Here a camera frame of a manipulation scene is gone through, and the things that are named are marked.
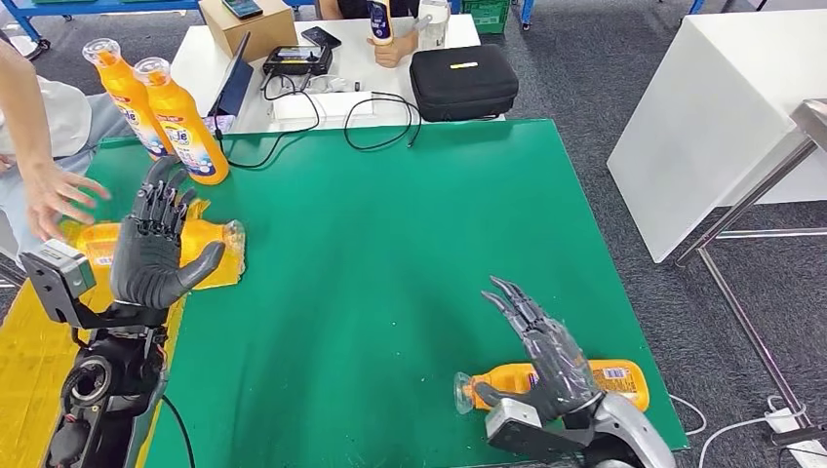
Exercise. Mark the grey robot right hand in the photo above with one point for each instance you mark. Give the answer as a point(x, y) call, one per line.
point(555, 368)

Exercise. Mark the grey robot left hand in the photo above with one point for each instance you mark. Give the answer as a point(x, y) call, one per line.
point(148, 258)

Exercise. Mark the person's left hand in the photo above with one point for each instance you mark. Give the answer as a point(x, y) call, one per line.
point(55, 194)
point(395, 50)

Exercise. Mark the yellow drink bottle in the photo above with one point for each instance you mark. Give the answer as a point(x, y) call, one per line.
point(381, 22)

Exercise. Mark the orange detergent bottle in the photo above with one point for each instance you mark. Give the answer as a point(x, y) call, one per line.
point(126, 90)
point(184, 129)
point(620, 381)
point(203, 231)

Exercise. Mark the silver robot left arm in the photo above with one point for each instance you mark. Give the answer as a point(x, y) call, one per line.
point(110, 400)

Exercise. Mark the person's left forearm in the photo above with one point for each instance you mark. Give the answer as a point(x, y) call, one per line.
point(22, 110)

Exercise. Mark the person in dark shirt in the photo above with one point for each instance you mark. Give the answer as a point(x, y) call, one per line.
point(349, 6)

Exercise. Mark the clear safety glasses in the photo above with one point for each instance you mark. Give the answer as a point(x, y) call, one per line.
point(331, 84)

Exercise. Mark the black smartphone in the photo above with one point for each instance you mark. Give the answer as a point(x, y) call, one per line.
point(242, 8)
point(321, 37)

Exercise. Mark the black carrying case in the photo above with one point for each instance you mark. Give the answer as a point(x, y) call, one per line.
point(464, 84)

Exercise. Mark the seated person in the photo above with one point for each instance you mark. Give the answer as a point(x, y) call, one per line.
point(71, 116)

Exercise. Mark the flat white box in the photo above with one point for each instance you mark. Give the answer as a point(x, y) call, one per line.
point(323, 107)

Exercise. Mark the green plastic crate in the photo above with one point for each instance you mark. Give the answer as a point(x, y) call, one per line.
point(488, 16)

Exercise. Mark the black controller with screen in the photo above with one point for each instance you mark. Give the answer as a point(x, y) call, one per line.
point(297, 61)

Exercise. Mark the blue steel rack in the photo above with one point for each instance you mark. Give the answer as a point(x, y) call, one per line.
point(116, 5)
point(528, 13)

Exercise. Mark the brown cardboard box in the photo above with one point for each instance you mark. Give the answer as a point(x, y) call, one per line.
point(255, 35)

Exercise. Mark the pink keyboard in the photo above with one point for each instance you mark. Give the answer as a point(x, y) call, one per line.
point(221, 124)

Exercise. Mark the dark blue tablet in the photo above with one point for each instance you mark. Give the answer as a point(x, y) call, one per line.
point(234, 84)

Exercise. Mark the green table mat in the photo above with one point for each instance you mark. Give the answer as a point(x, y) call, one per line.
point(387, 226)

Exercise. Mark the white power strip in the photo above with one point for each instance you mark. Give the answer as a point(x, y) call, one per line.
point(791, 423)

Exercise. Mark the steel table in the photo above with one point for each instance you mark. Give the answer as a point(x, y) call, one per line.
point(743, 200)

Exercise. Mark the white table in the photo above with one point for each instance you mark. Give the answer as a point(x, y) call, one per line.
point(711, 116)

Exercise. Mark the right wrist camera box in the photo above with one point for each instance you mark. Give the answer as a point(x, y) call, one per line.
point(523, 429)

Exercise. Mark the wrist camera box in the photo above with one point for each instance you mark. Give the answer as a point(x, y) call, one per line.
point(523, 429)
point(61, 271)

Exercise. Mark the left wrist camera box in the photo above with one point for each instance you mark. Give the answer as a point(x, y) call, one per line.
point(61, 271)

